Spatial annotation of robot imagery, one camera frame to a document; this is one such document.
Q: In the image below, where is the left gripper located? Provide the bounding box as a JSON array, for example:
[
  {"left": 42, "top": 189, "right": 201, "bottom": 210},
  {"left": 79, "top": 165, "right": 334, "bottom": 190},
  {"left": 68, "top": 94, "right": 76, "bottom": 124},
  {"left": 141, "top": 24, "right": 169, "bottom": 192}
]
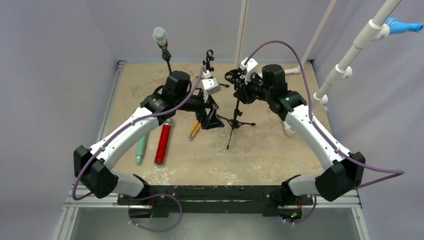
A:
[{"left": 175, "top": 90, "right": 224, "bottom": 129}]

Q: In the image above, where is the black tripod shockmount stand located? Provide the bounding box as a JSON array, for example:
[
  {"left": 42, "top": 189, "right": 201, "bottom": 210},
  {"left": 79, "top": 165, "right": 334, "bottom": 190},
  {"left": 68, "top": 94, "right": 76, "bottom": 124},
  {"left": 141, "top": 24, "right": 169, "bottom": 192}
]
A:
[{"left": 217, "top": 69, "right": 256, "bottom": 150}]

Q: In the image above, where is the black tripod mic stand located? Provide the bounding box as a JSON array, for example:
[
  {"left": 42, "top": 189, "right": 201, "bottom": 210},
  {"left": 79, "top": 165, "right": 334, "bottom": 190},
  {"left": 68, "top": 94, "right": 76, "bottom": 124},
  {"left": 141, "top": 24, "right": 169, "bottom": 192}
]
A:
[{"left": 201, "top": 49, "right": 215, "bottom": 80}]

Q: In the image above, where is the red glitter microphone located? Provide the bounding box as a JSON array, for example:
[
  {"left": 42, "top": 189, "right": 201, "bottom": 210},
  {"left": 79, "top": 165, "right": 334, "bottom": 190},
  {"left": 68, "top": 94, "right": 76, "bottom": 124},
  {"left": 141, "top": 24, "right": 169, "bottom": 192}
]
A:
[{"left": 154, "top": 118, "right": 174, "bottom": 165}]

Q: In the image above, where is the mint green microphone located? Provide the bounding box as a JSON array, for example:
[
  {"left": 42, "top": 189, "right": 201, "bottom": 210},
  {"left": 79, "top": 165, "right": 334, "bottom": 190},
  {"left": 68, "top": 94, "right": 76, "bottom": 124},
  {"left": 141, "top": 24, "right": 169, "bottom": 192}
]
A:
[{"left": 135, "top": 134, "right": 149, "bottom": 165}]

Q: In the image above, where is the black round-base mic stand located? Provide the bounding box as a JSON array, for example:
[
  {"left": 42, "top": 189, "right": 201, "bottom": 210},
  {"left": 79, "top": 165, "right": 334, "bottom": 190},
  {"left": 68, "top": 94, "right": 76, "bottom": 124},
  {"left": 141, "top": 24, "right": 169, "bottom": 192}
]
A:
[{"left": 161, "top": 43, "right": 172, "bottom": 74}]

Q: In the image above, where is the grey white microphone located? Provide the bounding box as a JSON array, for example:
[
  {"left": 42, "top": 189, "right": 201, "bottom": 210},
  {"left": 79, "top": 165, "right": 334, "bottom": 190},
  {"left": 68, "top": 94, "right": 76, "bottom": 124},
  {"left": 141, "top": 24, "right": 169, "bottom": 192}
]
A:
[{"left": 152, "top": 27, "right": 167, "bottom": 47}]

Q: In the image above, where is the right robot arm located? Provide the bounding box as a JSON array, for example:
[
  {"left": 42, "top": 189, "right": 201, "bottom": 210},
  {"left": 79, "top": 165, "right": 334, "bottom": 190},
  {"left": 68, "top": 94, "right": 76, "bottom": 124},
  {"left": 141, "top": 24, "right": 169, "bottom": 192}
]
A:
[{"left": 225, "top": 64, "right": 366, "bottom": 204}]

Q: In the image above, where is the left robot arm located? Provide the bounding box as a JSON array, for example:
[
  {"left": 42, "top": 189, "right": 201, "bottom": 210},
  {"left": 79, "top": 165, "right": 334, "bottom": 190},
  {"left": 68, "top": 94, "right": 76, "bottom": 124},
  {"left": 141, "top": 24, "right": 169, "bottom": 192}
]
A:
[{"left": 73, "top": 70, "right": 224, "bottom": 205}]

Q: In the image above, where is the yellow utility knife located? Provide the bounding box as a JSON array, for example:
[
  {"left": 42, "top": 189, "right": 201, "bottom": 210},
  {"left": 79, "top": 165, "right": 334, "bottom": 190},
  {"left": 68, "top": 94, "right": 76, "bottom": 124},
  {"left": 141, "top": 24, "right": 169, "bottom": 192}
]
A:
[{"left": 188, "top": 120, "right": 202, "bottom": 141}]

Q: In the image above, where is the blue pipe fitting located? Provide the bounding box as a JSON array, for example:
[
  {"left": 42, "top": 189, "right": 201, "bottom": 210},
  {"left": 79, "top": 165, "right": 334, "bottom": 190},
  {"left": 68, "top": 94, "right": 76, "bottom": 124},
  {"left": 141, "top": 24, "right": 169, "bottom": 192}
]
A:
[{"left": 384, "top": 17, "right": 424, "bottom": 35}]

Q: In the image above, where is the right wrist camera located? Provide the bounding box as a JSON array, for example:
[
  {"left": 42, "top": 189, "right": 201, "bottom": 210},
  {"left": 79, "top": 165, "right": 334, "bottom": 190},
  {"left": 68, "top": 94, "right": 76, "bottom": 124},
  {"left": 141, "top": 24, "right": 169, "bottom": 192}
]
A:
[{"left": 239, "top": 57, "right": 258, "bottom": 85}]

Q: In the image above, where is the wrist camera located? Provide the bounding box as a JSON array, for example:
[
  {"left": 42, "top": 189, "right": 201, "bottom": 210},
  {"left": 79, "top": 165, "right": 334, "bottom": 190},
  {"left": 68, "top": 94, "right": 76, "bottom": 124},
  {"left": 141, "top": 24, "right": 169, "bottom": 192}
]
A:
[
  {"left": 201, "top": 70, "right": 221, "bottom": 103},
  {"left": 239, "top": 57, "right": 258, "bottom": 85}
]

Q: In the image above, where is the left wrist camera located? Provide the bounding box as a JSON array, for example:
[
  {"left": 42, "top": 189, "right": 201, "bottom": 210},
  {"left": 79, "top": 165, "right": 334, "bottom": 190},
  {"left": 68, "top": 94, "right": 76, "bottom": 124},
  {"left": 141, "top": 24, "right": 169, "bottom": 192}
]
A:
[{"left": 201, "top": 70, "right": 221, "bottom": 103}]

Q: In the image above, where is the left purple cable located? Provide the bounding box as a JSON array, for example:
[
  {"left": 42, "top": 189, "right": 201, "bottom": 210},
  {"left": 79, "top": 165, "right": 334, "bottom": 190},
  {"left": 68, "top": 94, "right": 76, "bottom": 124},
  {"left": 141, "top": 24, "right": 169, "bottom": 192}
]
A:
[{"left": 71, "top": 65, "right": 206, "bottom": 202}]

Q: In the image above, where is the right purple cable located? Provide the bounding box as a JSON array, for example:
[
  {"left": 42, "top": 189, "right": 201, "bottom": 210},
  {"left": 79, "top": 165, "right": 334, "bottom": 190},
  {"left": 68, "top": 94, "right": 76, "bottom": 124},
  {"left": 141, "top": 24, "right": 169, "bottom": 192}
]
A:
[{"left": 243, "top": 40, "right": 406, "bottom": 190}]

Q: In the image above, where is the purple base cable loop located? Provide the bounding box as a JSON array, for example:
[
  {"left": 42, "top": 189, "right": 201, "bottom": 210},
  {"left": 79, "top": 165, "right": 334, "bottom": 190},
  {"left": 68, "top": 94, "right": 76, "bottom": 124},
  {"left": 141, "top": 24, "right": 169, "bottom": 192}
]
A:
[{"left": 128, "top": 191, "right": 184, "bottom": 233}]

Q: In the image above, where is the white PVC pipe frame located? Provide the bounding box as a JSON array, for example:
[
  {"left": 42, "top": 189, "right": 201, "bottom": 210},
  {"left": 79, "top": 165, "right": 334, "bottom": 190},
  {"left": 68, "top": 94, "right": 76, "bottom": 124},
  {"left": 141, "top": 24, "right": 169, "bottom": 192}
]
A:
[{"left": 236, "top": 0, "right": 402, "bottom": 107}]

